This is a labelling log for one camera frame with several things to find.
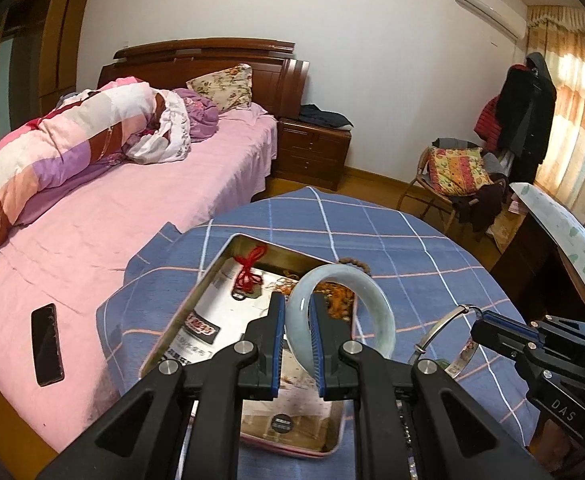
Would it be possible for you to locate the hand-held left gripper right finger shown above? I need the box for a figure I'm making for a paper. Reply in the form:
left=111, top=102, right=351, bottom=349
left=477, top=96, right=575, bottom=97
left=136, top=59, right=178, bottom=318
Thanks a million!
left=308, top=292, right=553, bottom=480

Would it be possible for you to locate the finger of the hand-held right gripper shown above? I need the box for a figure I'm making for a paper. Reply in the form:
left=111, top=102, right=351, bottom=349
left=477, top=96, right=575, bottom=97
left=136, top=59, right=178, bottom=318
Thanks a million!
left=469, top=309, right=545, bottom=361

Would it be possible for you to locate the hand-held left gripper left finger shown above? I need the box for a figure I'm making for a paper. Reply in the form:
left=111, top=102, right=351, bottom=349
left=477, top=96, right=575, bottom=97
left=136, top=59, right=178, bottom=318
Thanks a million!
left=37, top=292, right=288, bottom=480

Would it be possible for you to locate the silver bangle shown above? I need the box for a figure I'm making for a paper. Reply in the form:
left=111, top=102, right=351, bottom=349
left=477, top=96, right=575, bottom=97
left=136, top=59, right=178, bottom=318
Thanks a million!
left=407, top=304, right=485, bottom=378

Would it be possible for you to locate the pale green jade bangle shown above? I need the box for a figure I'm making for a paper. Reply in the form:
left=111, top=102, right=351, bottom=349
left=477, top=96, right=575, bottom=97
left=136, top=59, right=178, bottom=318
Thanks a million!
left=283, top=264, right=398, bottom=368

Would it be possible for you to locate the pink metal tin box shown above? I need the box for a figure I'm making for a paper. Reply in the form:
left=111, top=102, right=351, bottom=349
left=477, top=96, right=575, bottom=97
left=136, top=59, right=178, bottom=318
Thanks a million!
left=138, top=233, right=358, bottom=460

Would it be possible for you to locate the orange bead jewelry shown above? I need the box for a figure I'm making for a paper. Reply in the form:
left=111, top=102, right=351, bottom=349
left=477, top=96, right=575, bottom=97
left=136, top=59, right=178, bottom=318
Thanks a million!
left=317, top=280, right=357, bottom=331

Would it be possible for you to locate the white printed leaflet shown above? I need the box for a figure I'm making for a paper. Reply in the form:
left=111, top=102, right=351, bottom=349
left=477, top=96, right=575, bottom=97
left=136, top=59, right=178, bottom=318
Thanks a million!
left=170, top=267, right=283, bottom=361

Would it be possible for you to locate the dark wooden desk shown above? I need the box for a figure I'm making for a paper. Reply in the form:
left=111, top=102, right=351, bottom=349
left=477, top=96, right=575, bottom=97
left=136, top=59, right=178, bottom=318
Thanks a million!
left=489, top=205, right=585, bottom=326

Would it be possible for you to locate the blue plaid tablecloth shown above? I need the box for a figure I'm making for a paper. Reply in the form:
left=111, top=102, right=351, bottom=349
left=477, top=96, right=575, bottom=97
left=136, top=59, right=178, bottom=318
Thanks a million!
left=95, top=186, right=548, bottom=480

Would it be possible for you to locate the white printed desk cover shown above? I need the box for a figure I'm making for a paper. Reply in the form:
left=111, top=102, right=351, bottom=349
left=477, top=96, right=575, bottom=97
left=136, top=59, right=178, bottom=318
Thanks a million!
left=509, top=181, right=585, bottom=311

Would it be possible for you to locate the dark brown garment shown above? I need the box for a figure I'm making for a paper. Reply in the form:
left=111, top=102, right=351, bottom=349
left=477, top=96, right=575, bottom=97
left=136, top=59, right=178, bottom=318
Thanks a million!
left=455, top=182, right=505, bottom=233

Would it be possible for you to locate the wooden chair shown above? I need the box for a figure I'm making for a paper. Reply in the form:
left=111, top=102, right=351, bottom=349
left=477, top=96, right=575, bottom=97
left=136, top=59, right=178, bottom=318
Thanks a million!
left=397, top=137, right=503, bottom=233

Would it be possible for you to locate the colourful patterned cushion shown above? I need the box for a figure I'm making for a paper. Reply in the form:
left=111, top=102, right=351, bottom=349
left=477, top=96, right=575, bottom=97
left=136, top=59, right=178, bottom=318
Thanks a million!
left=425, top=146, right=495, bottom=196

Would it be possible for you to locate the wooden nightstand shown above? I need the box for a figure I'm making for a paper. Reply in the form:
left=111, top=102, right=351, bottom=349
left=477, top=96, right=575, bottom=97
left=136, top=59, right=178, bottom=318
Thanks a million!
left=272, top=117, right=353, bottom=192

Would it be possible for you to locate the wooden bed with pink sheet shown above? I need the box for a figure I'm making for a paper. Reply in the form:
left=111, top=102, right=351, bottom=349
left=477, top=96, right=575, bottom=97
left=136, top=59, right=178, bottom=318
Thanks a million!
left=0, top=39, right=310, bottom=453

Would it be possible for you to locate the red hanging jacket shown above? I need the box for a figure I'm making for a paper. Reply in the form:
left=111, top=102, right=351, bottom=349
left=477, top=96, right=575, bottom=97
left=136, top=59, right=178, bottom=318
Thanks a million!
left=473, top=96, right=505, bottom=153

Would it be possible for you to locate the black hanging coat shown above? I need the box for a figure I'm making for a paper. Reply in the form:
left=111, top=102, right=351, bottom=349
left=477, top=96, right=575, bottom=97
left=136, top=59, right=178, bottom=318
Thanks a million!
left=497, top=51, right=558, bottom=166

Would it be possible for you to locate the dark folded garment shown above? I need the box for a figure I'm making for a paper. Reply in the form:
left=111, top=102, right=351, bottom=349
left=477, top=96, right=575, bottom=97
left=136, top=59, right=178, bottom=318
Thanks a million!
left=298, top=104, right=354, bottom=130

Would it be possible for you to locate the black smartphone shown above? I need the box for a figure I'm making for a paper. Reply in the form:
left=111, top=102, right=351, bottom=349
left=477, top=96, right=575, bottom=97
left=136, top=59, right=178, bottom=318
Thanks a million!
left=31, top=303, right=66, bottom=387

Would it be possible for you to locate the yellow patterned curtain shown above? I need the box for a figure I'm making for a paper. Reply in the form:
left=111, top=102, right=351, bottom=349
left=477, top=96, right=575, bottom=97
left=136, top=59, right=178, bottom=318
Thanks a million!
left=527, top=4, right=585, bottom=226

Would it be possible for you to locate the purple blanket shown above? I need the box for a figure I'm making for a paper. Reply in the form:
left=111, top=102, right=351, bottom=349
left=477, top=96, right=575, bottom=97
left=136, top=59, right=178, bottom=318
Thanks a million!
left=172, top=87, right=220, bottom=143

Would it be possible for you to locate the floral pillow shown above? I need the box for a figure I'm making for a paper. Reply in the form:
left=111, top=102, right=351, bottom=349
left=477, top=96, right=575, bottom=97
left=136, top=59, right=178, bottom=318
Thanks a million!
left=186, top=63, right=254, bottom=112

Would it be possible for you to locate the pink patchwork quilt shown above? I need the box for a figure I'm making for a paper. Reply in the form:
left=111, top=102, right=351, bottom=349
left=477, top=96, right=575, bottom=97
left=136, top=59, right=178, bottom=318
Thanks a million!
left=0, top=76, right=193, bottom=261

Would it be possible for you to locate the white air conditioner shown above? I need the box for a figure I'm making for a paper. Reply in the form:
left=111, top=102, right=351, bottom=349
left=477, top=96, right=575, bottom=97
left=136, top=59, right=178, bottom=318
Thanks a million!
left=453, top=0, right=528, bottom=41

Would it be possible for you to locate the wooden wardrobe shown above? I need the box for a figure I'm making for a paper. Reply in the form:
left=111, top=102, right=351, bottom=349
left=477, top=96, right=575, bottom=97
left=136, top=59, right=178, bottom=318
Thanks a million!
left=0, top=0, right=100, bottom=161

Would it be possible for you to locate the red cord knot pendant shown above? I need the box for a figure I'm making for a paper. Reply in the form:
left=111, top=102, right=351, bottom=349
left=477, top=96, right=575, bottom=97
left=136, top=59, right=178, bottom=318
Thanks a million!
left=231, top=244, right=268, bottom=302

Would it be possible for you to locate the brown wooden bead bracelet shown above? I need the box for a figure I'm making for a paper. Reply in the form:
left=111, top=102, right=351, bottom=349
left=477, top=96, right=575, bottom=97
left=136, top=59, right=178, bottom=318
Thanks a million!
left=339, top=257, right=373, bottom=276

